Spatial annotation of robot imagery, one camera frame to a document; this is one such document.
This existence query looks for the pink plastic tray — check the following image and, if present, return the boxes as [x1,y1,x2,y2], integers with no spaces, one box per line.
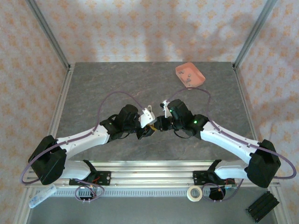
[175,62,206,90]

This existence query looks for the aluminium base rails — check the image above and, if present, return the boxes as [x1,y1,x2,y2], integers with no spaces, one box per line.
[24,160,281,188]

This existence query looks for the white tape roll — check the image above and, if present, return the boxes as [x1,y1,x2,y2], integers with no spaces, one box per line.
[187,186,203,202]

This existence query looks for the clear plastic packet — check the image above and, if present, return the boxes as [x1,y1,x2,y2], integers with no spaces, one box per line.
[28,184,57,208]

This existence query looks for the black aluminium extrusion piece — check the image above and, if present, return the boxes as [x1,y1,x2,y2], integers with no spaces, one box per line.
[245,191,280,222]

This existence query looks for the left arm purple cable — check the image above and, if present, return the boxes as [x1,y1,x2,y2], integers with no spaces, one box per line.
[21,91,150,185]

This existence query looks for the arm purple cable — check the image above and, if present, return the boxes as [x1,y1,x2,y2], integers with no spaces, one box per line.
[21,91,150,185]
[164,88,297,180]

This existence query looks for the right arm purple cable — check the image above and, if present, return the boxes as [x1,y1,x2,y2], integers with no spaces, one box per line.
[164,88,297,180]

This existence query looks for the grey slotted cable duct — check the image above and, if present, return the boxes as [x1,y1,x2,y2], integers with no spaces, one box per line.
[53,188,212,198]

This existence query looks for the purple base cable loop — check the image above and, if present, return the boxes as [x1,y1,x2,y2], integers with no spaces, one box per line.
[201,181,245,203]
[74,179,106,203]

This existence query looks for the aluminium table side rail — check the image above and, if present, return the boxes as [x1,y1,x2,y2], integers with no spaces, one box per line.
[48,63,75,164]
[233,64,267,168]

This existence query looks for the aluminium frame post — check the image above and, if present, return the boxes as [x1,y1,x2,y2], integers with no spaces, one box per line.
[27,0,72,70]
[232,0,278,70]

